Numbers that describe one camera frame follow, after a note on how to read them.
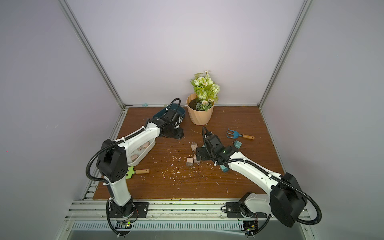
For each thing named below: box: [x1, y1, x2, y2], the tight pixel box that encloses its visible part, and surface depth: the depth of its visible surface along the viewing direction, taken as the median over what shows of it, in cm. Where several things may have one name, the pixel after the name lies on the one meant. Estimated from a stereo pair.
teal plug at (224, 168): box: [220, 164, 230, 173], surface depth 87 cm
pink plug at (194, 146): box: [191, 143, 198, 152], surface depth 96 cm
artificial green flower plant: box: [190, 70, 221, 112], surface depth 94 cm
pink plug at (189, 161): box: [186, 157, 194, 167], surface depth 90 cm
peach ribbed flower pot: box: [186, 93, 215, 126], surface depth 102 cm
